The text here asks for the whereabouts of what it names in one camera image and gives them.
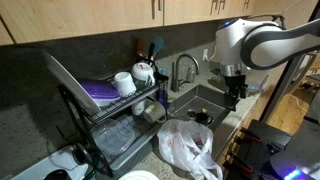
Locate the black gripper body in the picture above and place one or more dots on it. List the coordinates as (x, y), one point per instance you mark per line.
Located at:
(236, 86)

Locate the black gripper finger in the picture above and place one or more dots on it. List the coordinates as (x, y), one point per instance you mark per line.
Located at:
(230, 103)

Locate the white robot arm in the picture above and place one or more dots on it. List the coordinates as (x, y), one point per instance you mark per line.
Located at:
(259, 45)

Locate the purple plastic bowl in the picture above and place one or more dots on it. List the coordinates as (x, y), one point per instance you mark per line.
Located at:
(99, 89)

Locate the stainless steel sink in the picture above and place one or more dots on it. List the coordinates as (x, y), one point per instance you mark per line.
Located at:
(200, 99)

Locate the black mug in sink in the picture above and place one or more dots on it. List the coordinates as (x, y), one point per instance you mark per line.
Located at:
(204, 118)

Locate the curved metal faucet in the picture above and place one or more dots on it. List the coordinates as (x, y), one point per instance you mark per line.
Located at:
(177, 80)

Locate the white plastic shopping bag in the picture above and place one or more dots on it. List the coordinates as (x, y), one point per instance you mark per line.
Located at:
(188, 146)

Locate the grey mug lower rack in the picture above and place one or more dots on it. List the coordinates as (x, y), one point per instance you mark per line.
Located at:
(155, 113)

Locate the white patterned mug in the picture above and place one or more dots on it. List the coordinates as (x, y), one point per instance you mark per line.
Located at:
(142, 75)

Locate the white saucer plate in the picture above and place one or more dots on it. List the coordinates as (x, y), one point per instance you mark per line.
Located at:
(139, 175)

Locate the clear plastic container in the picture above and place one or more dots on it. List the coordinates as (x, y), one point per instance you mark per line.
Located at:
(112, 137)

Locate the large white plate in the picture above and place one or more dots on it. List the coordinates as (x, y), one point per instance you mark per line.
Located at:
(70, 82)

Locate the black wire dish rack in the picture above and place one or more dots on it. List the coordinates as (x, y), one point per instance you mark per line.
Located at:
(85, 119)

